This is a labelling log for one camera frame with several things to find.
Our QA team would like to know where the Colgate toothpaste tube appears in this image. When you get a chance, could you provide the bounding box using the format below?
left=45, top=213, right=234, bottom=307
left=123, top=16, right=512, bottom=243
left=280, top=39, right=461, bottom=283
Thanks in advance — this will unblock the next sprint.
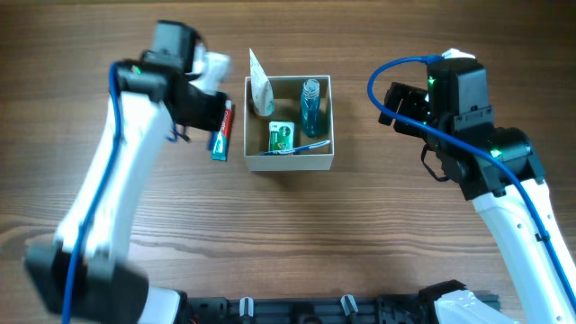
left=211, top=100, right=234, bottom=161

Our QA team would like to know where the white lotion tube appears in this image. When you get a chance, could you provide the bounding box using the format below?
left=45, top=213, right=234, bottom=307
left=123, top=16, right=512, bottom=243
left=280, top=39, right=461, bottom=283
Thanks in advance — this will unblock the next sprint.
left=249, top=49, right=275, bottom=117

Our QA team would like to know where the blue white toothbrush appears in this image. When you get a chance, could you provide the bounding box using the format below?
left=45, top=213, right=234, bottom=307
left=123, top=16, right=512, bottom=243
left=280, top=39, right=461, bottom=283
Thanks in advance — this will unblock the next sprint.
left=259, top=140, right=331, bottom=156

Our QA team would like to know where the green white soap packet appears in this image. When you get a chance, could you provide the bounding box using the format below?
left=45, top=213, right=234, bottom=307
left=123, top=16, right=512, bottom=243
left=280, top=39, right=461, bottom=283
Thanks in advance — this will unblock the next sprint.
left=268, top=121, right=295, bottom=151

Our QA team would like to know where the blue Listerine mouthwash bottle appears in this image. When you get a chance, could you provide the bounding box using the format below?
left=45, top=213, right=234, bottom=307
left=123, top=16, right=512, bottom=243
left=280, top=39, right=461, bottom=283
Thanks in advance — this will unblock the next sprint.
left=301, top=78, right=320, bottom=138

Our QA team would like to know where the blue disposable razor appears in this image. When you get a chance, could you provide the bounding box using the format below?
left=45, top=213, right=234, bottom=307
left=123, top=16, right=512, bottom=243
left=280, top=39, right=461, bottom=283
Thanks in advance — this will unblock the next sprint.
left=207, top=131, right=218, bottom=151

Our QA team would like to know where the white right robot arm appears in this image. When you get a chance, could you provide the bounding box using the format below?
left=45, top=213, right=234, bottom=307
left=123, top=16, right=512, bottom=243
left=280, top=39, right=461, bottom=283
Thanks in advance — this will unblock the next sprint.
left=376, top=83, right=575, bottom=323

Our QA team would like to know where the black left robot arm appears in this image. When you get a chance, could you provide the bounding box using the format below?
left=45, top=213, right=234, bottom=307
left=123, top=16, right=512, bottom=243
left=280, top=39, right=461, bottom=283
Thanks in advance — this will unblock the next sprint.
left=24, top=52, right=231, bottom=323

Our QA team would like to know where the white cardboard box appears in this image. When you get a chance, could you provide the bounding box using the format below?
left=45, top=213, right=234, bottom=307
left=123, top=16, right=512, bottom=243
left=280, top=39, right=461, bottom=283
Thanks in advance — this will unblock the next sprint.
left=243, top=76, right=336, bottom=171

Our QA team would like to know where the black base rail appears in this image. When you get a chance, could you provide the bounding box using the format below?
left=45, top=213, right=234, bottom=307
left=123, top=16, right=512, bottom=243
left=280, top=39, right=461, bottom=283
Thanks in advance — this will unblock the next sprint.
left=185, top=294, right=440, bottom=324

